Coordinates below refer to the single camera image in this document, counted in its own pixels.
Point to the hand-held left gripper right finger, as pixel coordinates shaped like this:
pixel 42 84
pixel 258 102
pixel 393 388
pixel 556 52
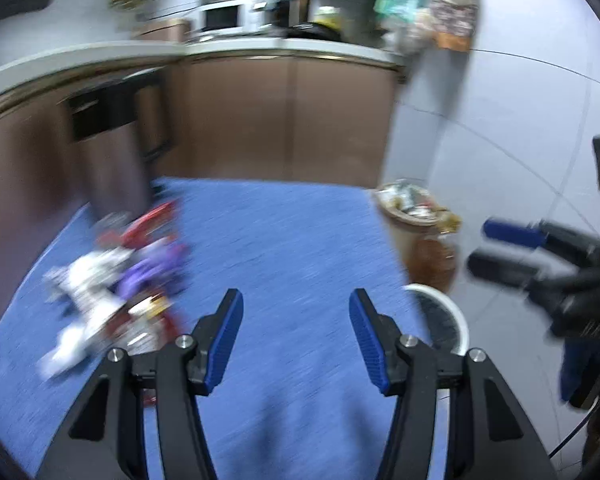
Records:
pixel 370 345

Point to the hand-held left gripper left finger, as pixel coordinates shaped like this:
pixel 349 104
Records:
pixel 225 340

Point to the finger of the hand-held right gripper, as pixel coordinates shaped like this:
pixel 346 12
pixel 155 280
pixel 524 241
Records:
pixel 500 267
pixel 510 232

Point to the round metal waste bin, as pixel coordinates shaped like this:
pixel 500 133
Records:
pixel 445 320

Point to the red snack wrapper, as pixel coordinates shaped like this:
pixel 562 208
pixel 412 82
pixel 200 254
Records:
pixel 140 322
pixel 147 225

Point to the purple snack wrapper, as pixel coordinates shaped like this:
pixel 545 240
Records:
pixel 150 267

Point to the white paper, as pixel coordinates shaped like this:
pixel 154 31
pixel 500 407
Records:
pixel 92 275

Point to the person's right forearm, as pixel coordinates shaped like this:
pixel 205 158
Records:
pixel 577 365

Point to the cooking oil bottle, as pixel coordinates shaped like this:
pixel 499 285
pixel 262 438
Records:
pixel 435 260

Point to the cream plastic bin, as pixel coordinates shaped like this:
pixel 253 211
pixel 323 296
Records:
pixel 400 240

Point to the blue fluffy towel mat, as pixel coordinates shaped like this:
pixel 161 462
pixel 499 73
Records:
pixel 280 235

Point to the white hanging plastic bag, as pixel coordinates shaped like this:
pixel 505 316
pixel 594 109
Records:
pixel 407 32

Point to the brown kitchen base cabinet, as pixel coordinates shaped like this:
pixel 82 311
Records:
pixel 280 120

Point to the black wok pan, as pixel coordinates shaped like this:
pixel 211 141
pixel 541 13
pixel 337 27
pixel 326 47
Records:
pixel 312 30

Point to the white microwave oven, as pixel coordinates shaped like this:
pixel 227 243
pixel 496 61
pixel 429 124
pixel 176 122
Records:
pixel 225 17

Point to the steel jug with grey cloth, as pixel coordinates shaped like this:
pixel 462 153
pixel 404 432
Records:
pixel 277 2

